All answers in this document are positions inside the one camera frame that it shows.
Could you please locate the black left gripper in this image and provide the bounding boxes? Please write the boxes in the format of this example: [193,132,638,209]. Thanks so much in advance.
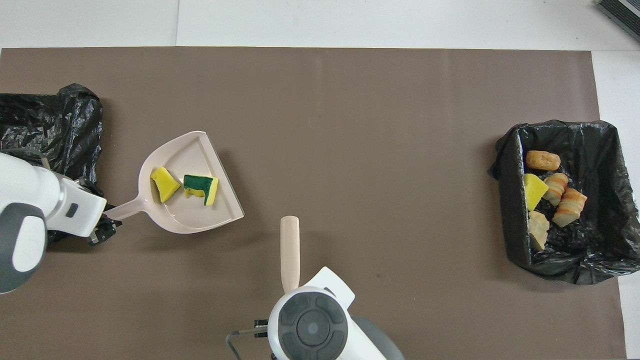
[75,176,124,246]

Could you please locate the angled yellow sponge piece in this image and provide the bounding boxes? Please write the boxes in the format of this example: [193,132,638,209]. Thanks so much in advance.
[150,166,182,204]

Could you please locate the beige brush black bristles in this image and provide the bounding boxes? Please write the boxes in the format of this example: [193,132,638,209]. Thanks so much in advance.
[279,215,301,295]

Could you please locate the notched yellow sponge piece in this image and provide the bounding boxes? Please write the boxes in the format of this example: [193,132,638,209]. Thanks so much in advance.
[183,173,220,207]

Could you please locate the beige plastic dustpan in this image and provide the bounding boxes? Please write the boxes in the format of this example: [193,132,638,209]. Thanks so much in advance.
[103,131,245,235]

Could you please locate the yellow sponge wedge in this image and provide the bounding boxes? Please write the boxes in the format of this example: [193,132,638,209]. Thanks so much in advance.
[523,173,550,212]

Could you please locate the small ridged pastry toy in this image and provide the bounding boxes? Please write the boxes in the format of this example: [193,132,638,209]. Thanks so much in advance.
[543,172,570,207]

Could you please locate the brown bread roll toy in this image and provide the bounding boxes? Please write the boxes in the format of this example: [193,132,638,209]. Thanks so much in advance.
[525,150,562,171]

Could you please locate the striped croissant toy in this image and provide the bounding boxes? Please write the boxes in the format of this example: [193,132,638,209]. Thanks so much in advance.
[552,187,589,229]

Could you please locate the bin wrapped in black bag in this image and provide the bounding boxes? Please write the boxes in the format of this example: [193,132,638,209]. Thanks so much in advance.
[0,83,104,244]

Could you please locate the open bin black liner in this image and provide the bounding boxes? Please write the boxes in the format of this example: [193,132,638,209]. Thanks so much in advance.
[488,119,640,286]

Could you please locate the brown paper table mat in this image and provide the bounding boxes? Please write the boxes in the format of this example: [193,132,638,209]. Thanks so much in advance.
[0,46,628,360]

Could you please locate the pale dumpling toy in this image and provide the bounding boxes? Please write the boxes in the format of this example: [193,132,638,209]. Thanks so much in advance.
[528,210,551,252]

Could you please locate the dark ribbed device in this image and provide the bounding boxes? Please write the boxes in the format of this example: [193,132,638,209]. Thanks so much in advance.
[597,0,640,43]

